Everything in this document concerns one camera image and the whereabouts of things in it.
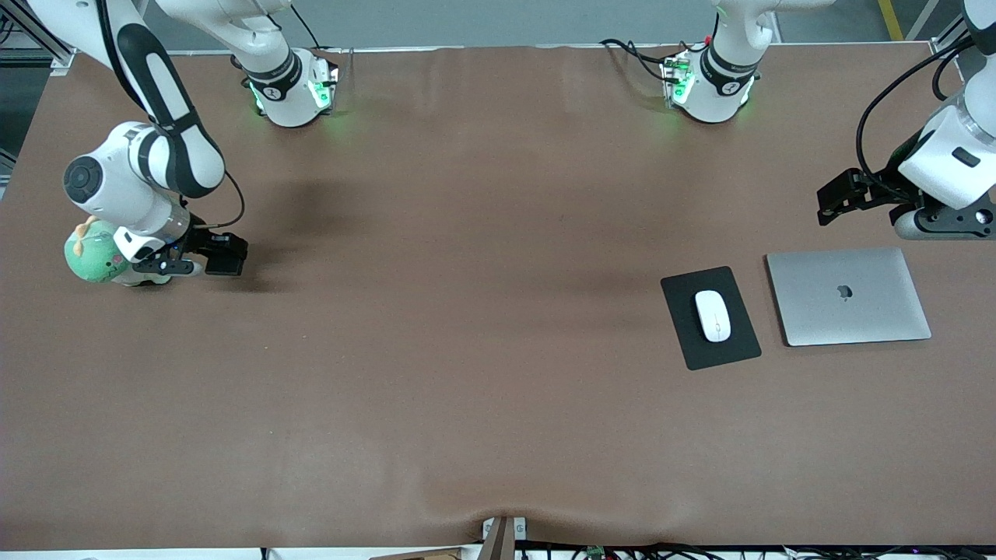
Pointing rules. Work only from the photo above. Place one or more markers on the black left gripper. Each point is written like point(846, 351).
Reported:
point(889, 189)

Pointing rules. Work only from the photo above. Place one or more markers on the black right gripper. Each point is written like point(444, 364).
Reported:
point(201, 241)

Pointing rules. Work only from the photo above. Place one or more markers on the black phone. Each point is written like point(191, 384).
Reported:
point(227, 266)

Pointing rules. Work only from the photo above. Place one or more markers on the white computer mouse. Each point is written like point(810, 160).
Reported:
point(713, 315)

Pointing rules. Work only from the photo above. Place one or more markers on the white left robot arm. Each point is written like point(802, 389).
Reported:
point(945, 155)

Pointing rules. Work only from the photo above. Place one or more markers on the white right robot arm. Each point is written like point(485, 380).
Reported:
point(101, 183)

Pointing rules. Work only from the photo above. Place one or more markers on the black mouse pad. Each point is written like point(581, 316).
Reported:
point(685, 342)

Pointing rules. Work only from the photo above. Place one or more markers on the silver laptop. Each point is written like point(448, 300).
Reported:
point(848, 299)

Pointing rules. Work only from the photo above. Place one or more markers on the green dinosaur plush toy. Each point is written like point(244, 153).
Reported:
point(89, 264)

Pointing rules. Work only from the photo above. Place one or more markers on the brown table cover mat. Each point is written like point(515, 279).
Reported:
point(467, 420)

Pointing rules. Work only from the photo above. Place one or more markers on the grey table edge clamp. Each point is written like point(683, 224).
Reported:
point(520, 529)

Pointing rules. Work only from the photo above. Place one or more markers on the aluminium frame profile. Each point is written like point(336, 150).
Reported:
point(945, 39)
point(15, 39)

